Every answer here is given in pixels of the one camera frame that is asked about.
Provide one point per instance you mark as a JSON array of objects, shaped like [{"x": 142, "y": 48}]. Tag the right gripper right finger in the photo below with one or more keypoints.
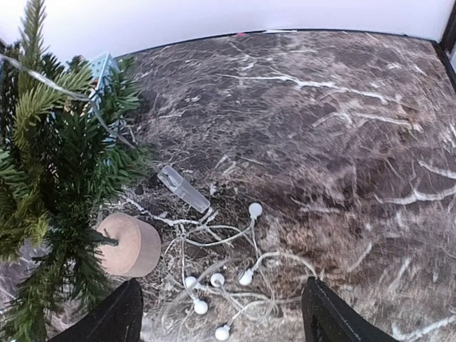
[{"x": 327, "y": 317}]

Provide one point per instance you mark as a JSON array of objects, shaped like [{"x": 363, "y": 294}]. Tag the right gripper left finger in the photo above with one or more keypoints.
[{"x": 118, "y": 318}]

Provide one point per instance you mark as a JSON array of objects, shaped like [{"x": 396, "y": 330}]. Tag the small green christmas tree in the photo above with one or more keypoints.
[{"x": 56, "y": 171}]

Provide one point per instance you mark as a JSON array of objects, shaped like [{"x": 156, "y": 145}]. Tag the light blue plastic basket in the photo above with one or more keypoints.
[{"x": 102, "y": 68}]

